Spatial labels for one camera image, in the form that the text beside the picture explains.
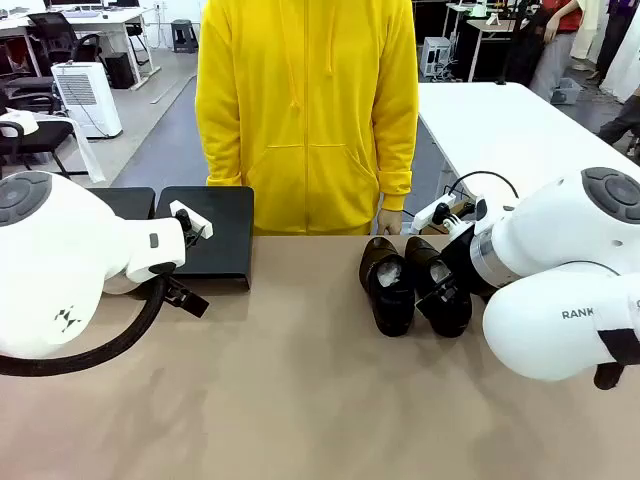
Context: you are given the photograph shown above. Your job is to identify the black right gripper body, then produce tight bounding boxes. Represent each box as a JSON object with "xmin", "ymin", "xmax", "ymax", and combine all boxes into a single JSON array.
[{"xmin": 439, "ymin": 224, "xmax": 496, "ymax": 301}]

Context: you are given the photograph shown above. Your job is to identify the black leather slip-on shoe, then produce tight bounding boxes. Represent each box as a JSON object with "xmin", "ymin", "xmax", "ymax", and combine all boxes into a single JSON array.
[
  {"xmin": 358, "ymin": 236, "xmax": 417, "ymax": 338},
  {"xmin": 403, "ymin": 236, "xmax": 474, "ymax": 338}
]

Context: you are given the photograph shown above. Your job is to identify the left forearm in yellow sleeve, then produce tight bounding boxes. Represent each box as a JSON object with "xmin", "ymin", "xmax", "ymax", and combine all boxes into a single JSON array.
[{"xmin": 375, "ymin": 114, "xmax": 420, "ymax": 214}]

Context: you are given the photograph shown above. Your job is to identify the right forearm in yellow sleeve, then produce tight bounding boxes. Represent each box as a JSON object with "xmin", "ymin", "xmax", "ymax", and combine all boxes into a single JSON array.
[{"xmin": 194, "ymin": 99, "xmax": 246, "ymax": 187}]

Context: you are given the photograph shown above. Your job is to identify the black metal shoe stand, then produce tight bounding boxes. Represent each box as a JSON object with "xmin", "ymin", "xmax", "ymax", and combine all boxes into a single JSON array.
[
  {"xmin": 156, "ymin": 185, "xmax": 255, "ymax": 292},
  {"xmin": 87, "ymin": 187, "xmax": 157, "ymax": 221}
]

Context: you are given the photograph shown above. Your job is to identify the person's left hand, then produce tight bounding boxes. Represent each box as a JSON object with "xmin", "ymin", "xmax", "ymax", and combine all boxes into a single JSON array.
[{"xmin": 375, "ymin": 208, "xmax": 403, "ymax": 236}]

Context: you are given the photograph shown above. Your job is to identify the large white table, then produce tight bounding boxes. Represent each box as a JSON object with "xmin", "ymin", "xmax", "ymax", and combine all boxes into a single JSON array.
[{"xmin": 417, "ymin": 81, "xmax": 640, "ymax": 201}]

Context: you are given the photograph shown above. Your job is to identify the white hanging plastic sheet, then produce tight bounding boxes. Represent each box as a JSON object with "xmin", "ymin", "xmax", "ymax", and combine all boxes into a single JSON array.
[{"xmin": 69, "ymin": 117, "xmax": 107, "ymax": 184}]

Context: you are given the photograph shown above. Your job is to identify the grey storage bin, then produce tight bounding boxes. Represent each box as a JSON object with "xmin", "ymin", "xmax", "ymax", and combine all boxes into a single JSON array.
[{"xmin": 552, "ymin": 77, "xmax": 584, "ymax": 106}]

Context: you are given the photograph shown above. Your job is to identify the white computer case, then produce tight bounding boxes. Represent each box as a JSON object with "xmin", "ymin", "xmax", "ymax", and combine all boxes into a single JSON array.
[{"xmin": 421, "ymin": 36, "xmax": 454, "ymax": 80}]

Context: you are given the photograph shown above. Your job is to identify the person in dark trousers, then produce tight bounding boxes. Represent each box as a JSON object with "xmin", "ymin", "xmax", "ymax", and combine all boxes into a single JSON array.
[{"xmin": 597, "ymin": 94, "xmax": 640, "ymax": 151}]

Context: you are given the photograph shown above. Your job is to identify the black office chair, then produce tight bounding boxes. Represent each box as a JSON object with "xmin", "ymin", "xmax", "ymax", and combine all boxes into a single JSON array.
[
  {"xmin": 0, "ymin": 107, "xmax": 76, "ymax": 179},
  {"xmin": 0, "ymin": 74, "xmax": 64, "ymax": 117},
  {"xmin": 27, "ymin": 12, "xmax": 104, "ymax": 69}
]

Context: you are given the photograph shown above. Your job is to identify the person in yellow hoodie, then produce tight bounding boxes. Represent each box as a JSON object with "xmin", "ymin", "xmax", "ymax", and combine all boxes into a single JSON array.
[{"xmin": 194, "ymin": 0, "xmax": 420, "ymax": 236}]

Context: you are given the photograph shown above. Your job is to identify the white air purifier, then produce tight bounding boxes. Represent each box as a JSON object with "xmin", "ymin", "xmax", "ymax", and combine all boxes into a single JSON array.
[{"xmin": 51, "ymin": 60, "xmax": 124, "ymax": 140}]

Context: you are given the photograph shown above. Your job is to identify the person in red shirt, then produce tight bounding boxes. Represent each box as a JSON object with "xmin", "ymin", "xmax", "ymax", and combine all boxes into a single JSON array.
[{"xmin": 529, "ymin": 0, "xmax": 586, "ymax": 101}]

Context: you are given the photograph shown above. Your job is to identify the wooden top desk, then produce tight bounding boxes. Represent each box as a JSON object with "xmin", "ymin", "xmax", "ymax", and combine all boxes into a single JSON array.
[{"xmin": 467, "ymin": 17, "xmax": 531, "ymax": 84}]

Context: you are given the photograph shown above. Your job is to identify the black computer tower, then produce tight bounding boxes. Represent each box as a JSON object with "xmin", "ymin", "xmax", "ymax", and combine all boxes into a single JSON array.
[{"xmin": 104, "ymin": 51, "xmax": 135, "ymax": 90}]

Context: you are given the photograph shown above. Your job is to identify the white bag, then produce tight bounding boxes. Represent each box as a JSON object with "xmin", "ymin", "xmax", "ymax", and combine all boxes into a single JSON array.
[{"xmin": 0, "ymin": 110, "xmax": 40, "ymax": 139}]

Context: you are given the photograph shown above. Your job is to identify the grey plastic stool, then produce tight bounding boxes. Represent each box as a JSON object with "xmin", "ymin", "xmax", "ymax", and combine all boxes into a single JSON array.
[{"xmin": 171, "ymin": 18, "xmax": 200, "ymax": 53}]

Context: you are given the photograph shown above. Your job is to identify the white office desk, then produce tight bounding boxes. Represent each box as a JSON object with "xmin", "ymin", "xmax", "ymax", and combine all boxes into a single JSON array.
[{"xmin": 0, "ymin": 4, "xmax": 161, "ymax": 91}]

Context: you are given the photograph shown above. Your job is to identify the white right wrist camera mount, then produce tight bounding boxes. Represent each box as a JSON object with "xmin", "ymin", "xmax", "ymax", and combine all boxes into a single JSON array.
[{"xmin": 413, "ymin": 195, "xmax": 474, "ymax": 235}]

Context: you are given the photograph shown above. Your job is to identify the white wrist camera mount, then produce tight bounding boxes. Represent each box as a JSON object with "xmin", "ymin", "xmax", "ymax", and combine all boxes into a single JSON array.
[
  {"xmin": 413, "ymin": 195, "xmax": 474, "ymax": 235},
  {"xmin": 168, "ymin": 199, "xmax": 215, "ymax": 239}
]

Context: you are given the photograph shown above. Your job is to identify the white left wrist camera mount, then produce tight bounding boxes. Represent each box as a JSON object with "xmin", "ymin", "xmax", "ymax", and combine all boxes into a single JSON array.
[{"xmin": 168, "ymin": 199, "xmax": 215, "ymax": 239}]

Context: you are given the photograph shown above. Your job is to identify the thin black cable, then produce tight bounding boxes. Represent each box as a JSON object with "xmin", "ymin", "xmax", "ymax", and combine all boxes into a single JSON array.
[{"xmin": 444, "ymin": 170, "xmax": 521, "ymax": 201}]

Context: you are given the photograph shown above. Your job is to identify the black cable strap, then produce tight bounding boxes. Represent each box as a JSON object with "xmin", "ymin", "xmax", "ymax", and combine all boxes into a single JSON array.
[{"xmin": 593, "ymin": 327, "xmax": 640, "ymax": 392}]

